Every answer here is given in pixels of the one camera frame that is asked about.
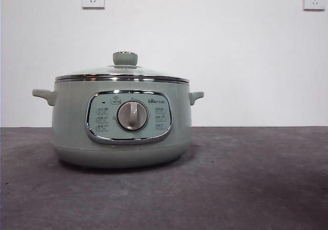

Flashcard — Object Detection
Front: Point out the glass lid with green knob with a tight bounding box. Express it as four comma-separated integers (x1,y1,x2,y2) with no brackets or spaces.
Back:
54,51,190,84

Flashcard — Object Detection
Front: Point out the pale green electric pot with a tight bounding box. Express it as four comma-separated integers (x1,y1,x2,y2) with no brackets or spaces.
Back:
31,74,205,169

